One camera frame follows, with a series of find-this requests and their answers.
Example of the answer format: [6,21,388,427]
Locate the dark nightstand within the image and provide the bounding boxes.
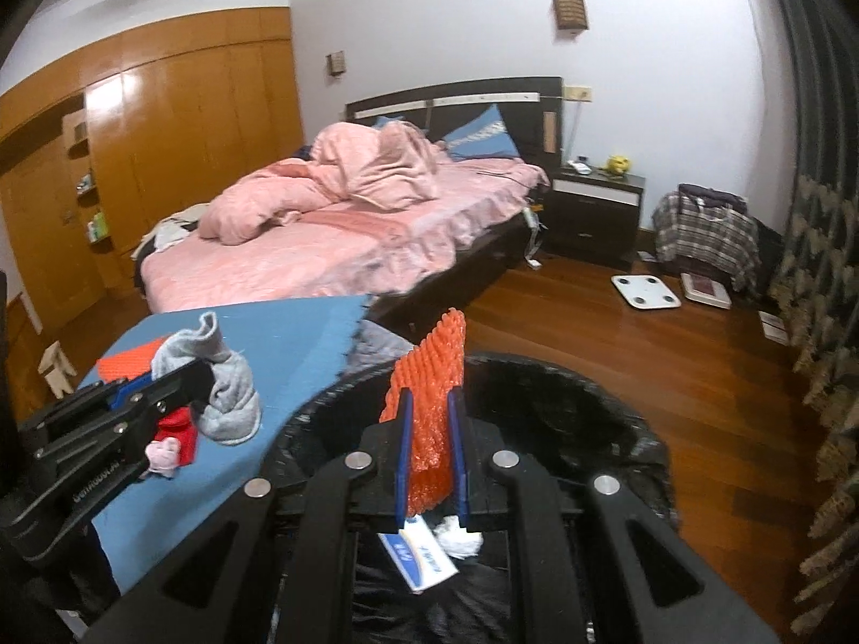
[547,164,646,269]

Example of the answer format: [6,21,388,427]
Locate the pink duvet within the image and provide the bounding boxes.
[198,122,450,246]

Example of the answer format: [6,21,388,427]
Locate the white bathroom scale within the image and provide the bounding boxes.
[610,274,682,311]

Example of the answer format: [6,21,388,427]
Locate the grey cloth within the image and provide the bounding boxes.
[345,322,417,377]

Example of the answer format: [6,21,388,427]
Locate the dark wooden bed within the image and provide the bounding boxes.
[134,77,565,336]

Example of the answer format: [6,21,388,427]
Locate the plaid bag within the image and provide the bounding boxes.
[653,184,762,292]

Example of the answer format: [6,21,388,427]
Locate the black bagged trash bin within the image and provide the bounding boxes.
[258,352,679,644]

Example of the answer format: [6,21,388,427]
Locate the large blue pillow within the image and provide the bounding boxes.
[439,104,523,162]

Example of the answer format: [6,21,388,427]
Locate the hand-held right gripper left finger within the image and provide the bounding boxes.
[81,385,413,644]

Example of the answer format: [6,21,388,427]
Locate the wooden wardrobe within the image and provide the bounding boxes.
[0,6,306,350]

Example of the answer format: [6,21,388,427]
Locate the white charger cable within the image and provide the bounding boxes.
[522,201,546,270]

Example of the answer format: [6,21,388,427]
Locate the small wooden stool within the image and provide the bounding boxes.
[37,342,75,398]

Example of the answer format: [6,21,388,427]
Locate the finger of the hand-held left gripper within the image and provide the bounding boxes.
[37,357,217,484]
[17,376,162,447]

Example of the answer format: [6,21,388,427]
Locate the large brown wall lamp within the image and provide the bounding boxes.
[552,0,590,33]

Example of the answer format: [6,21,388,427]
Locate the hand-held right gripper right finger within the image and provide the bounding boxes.
[447,387,788,644]

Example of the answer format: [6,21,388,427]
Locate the white book on floor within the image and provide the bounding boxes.
[681,272,732,311]

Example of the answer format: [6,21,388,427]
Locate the blue and white carton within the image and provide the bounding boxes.
[377,516,461,595]

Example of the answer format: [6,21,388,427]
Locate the white tissue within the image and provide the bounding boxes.
[429,513,484,561]

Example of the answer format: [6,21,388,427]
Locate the pink pig toy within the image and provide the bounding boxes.
[145,436,184,480]

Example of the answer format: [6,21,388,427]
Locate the red cloth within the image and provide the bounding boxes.
[157,412,202,467]

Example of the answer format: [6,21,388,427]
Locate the pile of clothes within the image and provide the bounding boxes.
[130,204,209,262]

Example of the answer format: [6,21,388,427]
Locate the orange foam net sleeve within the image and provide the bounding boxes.
[96,339,165,380]
[379,309,467,521]

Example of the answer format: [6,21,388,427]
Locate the patterned curtain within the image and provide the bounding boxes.
[758,0,859,625]

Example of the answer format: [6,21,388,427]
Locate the grey sock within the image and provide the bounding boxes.
[149,312,263,447]

